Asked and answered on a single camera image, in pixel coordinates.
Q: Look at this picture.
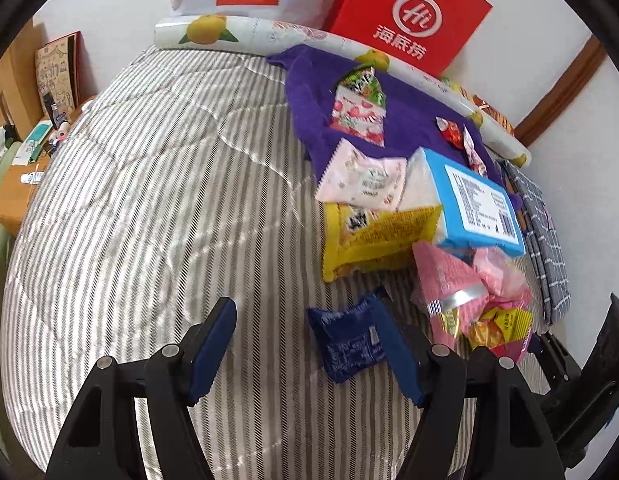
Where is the small yellow candy packet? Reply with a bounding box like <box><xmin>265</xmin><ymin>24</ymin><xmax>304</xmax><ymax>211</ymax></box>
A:
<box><xmin>468</xmin><ymin>305</ymin><xmax>534</xmax><ymax>357</ymax></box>

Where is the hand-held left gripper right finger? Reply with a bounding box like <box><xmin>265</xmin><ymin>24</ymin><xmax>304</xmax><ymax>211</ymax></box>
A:
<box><xmin>375</xmin><ymin>287</ymin><xmax>560</xmax><ymax>480</ymax></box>

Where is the illustrated book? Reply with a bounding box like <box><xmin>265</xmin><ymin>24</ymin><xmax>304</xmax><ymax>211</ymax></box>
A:
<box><xmin>34</xmin><ymin>31</ymin><xmax>83</xmax><ymax>122</ymax></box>

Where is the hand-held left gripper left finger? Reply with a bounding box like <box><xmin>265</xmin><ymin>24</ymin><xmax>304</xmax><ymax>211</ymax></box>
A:
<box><xmin>44</xmin><ymin>297</ymin><xmax>238</xmax><ymax>480</ymax></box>

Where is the grey grid pattern folded cloth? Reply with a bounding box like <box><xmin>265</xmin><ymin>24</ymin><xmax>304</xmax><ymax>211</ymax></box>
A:
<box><xmin>499</xmin><ymin>160</ymin><xmax>573</xmax><ymax>324</ymax></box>

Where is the purple towel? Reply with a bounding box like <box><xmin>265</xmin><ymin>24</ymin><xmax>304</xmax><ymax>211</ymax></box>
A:
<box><xmin>267</xmin><ymin>45</ymin><xmax>515</xmax><ymax>196</ymax></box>

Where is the green snack packet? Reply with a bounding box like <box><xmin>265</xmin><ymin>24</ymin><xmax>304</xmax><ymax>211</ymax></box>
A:
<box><xmin>345</xmin><ymin>62</ymin><xmax>386</xmax><ymax>107</ymax></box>

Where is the pink text-printed snack packet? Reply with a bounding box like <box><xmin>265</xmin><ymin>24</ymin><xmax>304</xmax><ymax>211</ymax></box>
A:
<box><xmin>472</xmin><ymin>247</ymin><xmax>535</xmax><ymax>311</ymax></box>

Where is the light pink cartoon snack packet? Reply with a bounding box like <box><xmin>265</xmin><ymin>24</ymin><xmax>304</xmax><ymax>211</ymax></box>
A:
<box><xmin>315</xmin><ymin>139</ymin><xmax>408</xmax><ymax>210</ymax></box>

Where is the blue tissue pack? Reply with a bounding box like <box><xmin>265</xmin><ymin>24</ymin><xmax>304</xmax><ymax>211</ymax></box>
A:
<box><xmin>397</xmin><ymin>147</ymin><xmax>527</xmax><ymax>259</ymax></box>

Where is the orange chips bag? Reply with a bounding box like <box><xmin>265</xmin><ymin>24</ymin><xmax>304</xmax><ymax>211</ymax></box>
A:
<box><xmin>459</xmin><ymin>87</ymin><xmax>517</xmax><ymax>136</ymax></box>

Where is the red candy packet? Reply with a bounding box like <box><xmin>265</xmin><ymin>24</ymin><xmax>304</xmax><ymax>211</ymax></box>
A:
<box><xmin>434</xmin><ymin>116</ymin><xmax>465</xmax><ymax>151</ymax></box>

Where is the peach print snack packet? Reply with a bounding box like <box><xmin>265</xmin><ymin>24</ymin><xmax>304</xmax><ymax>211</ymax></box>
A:
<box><xmin>329</xmin><ymin>85</ymin><xmax>388</xmax><ymax>149</ymax></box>

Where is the brown wooden door frame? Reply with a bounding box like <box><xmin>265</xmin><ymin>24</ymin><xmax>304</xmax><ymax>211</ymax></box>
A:
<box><xmin>513</xmin><ymin>37</ymin><xmax>606</xmax><ymax>147</ymax></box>

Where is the teal box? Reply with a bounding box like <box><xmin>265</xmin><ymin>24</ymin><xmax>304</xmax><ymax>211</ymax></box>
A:
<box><xmin>17</xmin><ymin>120</ymin><xmax>56</xmax><ymax>166</ymax></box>

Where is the bright yellow snack packet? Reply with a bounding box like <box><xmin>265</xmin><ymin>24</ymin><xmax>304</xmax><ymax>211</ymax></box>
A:
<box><xmin>322</xmin><ymin>202</ymin><xmax>445</xmax><ymax>282</ymax></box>

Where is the striped mattress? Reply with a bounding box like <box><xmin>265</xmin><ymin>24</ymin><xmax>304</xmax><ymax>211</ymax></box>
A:
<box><xmin>0</xmin><ymin>45</ymin><xmax>555</xmax><ymax>480</ymax></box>

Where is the red paper bag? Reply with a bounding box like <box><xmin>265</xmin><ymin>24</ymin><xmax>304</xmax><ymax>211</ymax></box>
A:
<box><xmin>322</xmin><ymin>0</ymin><xmax>493</xmax><ymax>78</ymax></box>

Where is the dark blue snack packet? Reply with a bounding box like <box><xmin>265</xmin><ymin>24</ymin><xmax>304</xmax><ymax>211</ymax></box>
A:
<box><xmin>307</xmin><ymin>287</ymin><xmax>405</xmax><ymax>385</ymax></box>

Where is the large pink silver-banded snack packet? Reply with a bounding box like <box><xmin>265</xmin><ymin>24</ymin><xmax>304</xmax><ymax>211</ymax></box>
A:
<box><xmin>409</xmin><ymin>242</ymin><xmax>490</xmax><ymax>347</ymax></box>

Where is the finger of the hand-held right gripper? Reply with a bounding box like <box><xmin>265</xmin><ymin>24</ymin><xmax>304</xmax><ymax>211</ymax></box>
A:
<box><xmin>559</xmin><ymin>292</ymin><xmax>619</xmax><ymax>456</ymax></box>
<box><xmin>532</xmin><ymin>334</ymin><xmax>583</xmax><ymax>402</ymax></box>

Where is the wooden bedside table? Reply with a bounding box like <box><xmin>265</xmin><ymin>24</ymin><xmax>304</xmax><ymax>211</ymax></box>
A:
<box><xmin>0</xmin><ymin>100</ymin><xmax>93</xmax><ymax>237</ymax></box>

